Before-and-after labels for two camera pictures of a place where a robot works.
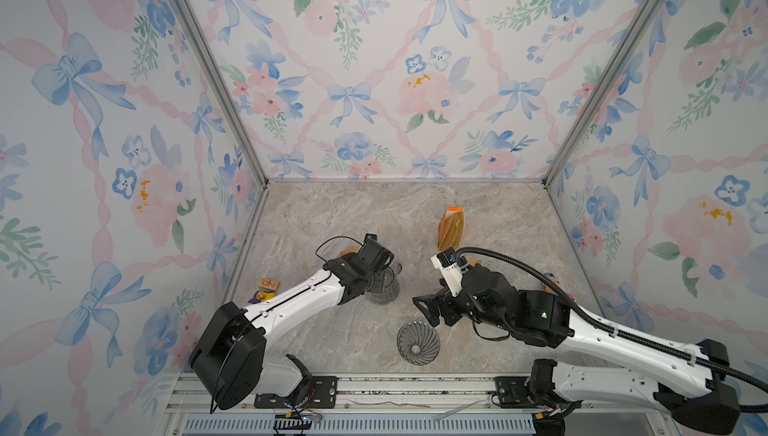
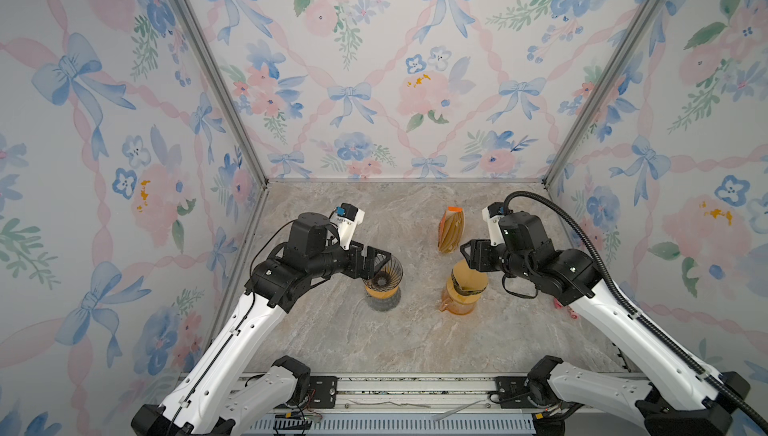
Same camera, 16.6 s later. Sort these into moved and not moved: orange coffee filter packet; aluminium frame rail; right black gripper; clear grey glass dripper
Moved: clear grey glass dripper; right black gripper
Not moved: orange coffee filter packet; aluminium frame rail
